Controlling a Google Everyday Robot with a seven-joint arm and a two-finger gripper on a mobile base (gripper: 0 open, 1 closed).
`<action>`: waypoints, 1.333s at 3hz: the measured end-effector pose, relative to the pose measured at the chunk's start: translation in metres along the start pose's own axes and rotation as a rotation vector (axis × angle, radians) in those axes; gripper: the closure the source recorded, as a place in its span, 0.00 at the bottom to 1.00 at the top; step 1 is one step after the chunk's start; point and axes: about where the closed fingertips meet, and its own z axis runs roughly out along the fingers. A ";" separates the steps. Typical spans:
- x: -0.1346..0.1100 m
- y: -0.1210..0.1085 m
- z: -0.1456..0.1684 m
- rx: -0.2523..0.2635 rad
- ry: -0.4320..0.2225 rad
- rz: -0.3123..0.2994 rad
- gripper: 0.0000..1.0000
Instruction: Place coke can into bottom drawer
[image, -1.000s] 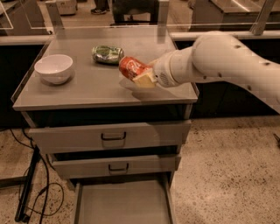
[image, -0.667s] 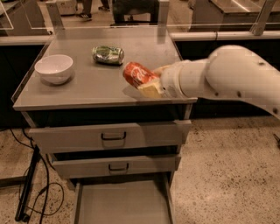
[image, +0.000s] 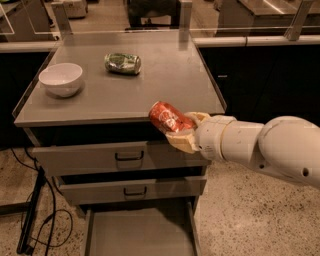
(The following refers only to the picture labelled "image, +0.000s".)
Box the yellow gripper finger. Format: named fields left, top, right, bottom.
left=185, top=112, right=210, bottom=127
left=165, top=129, right=199, bottom=154

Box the red coke can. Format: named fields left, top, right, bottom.
left=149, top=101, right=195, bottom=133

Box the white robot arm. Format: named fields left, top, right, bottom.
left=166, top=112, right=320, bottom=189

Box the green soda can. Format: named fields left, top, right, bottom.
left=104, top=53, right=141, bottom=75

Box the grey open bottom drawer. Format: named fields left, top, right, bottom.
left=81, top=198, right=202, bottom=256

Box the grey middle drawer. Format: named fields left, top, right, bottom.
left=60, top=176, right=206, bottom=205

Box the grey drawer cabinet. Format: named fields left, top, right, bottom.
left=11, top=30, right=228, bottom=256

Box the grey top drawer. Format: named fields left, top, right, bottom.
left=33, top=141, right=210, bottom=176

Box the grey background counter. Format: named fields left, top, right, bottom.
left=214, top=0, right=320, bottom=37

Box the white ceramic bowl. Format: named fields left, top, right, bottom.
left=39, top=63, right=83, bottom=97

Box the white background appliance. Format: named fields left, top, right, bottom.
left=62, top=0, right=88, bottom=19

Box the black floor bar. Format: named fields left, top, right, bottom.
left=16, top=168, right=45, bottom=255

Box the black floor cable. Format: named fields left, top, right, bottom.
left=9, top=146, right=74, bottom=256

